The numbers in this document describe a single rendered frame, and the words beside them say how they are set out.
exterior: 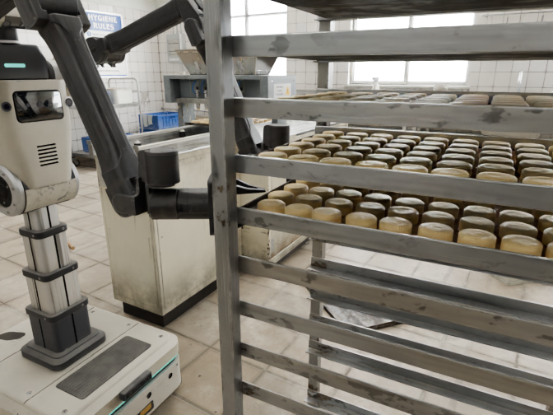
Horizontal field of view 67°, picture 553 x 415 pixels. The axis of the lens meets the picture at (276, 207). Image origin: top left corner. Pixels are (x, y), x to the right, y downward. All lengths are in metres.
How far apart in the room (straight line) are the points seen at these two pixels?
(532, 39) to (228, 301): 0.58
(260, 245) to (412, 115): 1.97
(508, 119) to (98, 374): 1.37
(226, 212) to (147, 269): 1.39
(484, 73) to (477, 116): 4.57
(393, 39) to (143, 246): 1.63
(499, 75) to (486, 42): 4.56
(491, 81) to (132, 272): 4.16
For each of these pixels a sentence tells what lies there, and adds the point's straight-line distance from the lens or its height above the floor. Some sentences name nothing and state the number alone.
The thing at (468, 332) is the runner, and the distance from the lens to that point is 1.15.
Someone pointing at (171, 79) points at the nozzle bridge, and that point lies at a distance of 2.65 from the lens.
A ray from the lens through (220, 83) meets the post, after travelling 0.65.
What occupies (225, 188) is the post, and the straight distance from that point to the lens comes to 0.67.
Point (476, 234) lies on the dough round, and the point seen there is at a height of 0.97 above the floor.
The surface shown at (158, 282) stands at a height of 0.27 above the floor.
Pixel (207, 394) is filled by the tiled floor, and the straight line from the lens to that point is 1.79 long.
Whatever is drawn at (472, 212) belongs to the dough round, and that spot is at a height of 0.97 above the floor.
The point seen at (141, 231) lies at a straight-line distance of 1.99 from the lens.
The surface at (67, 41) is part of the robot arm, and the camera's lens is 0.86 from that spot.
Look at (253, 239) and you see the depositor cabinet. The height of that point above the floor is 0.25.
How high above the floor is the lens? 1.19
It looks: 18 degrees down
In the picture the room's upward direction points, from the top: straight up
